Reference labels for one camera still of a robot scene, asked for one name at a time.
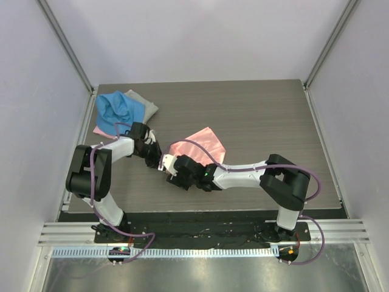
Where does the aluminium front rail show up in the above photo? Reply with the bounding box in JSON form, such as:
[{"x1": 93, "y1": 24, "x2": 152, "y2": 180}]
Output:
[{"x1": 38, "y1": 219, "x2": 370, "y2": 246}]

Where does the grey cloth napkin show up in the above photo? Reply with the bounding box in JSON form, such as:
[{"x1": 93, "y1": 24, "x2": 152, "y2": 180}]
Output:
[{"x1": 125, "y1": 89, "x2": 159, "y2": 124}]

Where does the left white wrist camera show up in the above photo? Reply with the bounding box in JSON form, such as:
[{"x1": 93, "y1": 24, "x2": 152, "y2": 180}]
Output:
[{"x1": 146, "y1": 130, "x2": 157, "y2": 145}]

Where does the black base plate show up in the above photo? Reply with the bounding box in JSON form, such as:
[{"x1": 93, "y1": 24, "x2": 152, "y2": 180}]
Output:
[{"x1": 112, "y1": 210, "x2": 311, "y2": 242}]

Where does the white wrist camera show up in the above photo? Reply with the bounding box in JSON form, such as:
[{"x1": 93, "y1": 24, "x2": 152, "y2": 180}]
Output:
[
  {"x1": 146, "y1": 130, "x2": 157, "y2": 145},
  {"x1": 158, "y1": 154, "x2": 177, "y2": 176}
]

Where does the aluminium frame post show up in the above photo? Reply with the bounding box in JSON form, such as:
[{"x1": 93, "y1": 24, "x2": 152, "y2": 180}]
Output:
[
  {"x1": 35, "y1": 0, "x2": 95, "y2": 94},
  {"x1": 303, "y1": 0, "x2": 362, "y2": 89}
]

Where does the blue cloth napkin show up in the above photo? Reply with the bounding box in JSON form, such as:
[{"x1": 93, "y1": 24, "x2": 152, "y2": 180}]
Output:
[{"x1": 95, "y1": 91, "x2": 145, "y2": 136}]

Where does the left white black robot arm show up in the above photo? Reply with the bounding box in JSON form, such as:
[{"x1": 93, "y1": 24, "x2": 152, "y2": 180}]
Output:
[{"x1": 66, "y1": 122, "x2": 162, "y2": 243}]

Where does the right aluminium frame post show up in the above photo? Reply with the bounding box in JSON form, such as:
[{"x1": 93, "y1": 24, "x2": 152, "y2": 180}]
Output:
[{"x1": 303, "y1": 0, "x2": 362, "y2": 89}]

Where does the pink cloth under pile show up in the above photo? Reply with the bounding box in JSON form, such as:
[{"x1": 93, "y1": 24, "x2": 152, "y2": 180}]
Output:
[{"x1": 92, "y1": 126, "x2": 116, "y2": 139}]

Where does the left aluminium frame post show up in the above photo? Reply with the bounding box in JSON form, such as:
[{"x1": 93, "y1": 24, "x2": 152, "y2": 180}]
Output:
[{"x1": 35, "y1": 0, "x2": 95, "y2": 94}]

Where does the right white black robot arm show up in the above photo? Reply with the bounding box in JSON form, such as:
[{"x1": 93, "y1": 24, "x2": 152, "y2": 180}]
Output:
[{"x1": 158, "y1": 154, "x2": 311, "y2": 241}]

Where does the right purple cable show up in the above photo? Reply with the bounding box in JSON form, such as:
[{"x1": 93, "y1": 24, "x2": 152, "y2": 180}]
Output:
[{"x1": 162, "y1": 139, "x2": 326, "y2": 268}]

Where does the pink satin napkin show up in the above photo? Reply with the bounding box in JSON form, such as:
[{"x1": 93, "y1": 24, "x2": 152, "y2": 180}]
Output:
[{"x1": 168, "y1": 127, "x2": 227, "y2": 167}]

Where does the white slotted cable duct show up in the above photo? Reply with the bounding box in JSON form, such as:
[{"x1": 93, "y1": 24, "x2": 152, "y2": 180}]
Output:
[{"x1": 51, "y1": 245, "x2": 279, "y2": 259}]

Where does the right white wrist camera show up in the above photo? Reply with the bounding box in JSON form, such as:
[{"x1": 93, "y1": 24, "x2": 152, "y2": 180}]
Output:
[{"x1": 158, "y1": 154, "x2": 177, "y2": 176}]

